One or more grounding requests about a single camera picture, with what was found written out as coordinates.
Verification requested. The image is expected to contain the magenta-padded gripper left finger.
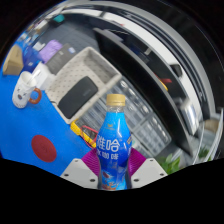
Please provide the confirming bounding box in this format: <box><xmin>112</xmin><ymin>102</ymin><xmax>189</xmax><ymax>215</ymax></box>
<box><xmin>60</xmin><ymin>148</ymin><xmax>101</xmax><ymax>190</ymax></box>

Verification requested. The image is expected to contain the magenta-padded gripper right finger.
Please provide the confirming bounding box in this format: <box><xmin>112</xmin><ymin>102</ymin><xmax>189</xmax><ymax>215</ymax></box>
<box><xmin>127</xmin><ymin>147</ymin><xmax>168</xmax><ymax>190</ymax></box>

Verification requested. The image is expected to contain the blue drink bottle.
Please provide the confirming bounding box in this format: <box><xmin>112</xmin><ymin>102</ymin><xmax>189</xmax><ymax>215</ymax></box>
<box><xmin>95</xmin><ymin>93</ymin><xmax>133</xmax><ymax>191</ymax></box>

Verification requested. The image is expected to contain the green potted plant, white pot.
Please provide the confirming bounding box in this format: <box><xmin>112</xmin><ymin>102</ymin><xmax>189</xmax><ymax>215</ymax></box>
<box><xmin>156</xmin><ymin>153</ymin><xmax>183</xmax><ymax>175</ymax></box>

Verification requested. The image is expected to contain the yellow multimeter with red leads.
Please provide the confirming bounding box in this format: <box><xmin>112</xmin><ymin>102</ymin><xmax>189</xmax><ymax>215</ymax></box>
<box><xmin>69</xmin><ymin>118</ymin><xmax>101</xmax><ymax>149</ymax></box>

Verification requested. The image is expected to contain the flat round red coaster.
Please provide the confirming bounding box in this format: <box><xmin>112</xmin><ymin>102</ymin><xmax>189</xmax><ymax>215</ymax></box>
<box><xmin>31</xmin><ymin>134</ymin><xmax>58</xmax><ymax>163</ymax></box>

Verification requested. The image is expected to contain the white metal shelf unit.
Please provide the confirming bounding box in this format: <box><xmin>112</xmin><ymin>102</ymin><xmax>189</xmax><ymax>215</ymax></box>
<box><xmin>194</xmin><ymin>108</ymin><xmax>224</xmax><ymax>164</ymax></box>

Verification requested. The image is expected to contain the black workbench shelf unit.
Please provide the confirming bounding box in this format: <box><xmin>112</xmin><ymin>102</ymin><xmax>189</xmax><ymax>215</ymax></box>
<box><xmin>59</xmin><ymin>8</ymin><xmax>214</xmax><ymax>158</ymax></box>

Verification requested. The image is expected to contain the white box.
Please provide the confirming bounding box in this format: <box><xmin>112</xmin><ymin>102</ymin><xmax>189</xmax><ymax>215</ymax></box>
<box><xmin>31</xmin><ymin>61</ymin><xmax>56</xmax><ymax>91</ymax></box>

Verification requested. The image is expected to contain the white perforated tray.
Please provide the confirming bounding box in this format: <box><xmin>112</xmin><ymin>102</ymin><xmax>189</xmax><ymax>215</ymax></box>
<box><xmin>44</xmin><ymin>46</ymin><xmax>123</xmax><ymax>116</ymax></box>

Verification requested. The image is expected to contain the dark grey upright box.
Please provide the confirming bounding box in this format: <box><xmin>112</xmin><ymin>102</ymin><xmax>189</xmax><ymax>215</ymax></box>
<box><xmin>46</xmin><ymin>43</ymin><xmax>79</xmax><ymax>76</ymax></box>

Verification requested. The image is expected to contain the blue box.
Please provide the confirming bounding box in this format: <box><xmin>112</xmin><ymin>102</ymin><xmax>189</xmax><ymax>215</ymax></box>
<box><xmin>20</xmin><ymin>43</ymin><xmax>43</xmax><ymax>66</ymax></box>

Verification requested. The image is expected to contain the white mug with brown handle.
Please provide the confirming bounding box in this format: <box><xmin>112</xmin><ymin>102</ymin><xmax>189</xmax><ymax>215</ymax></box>
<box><xmin>12</xmin><ymin>70</ymin><xmax>43</xmax><ymax>109</ymax></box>

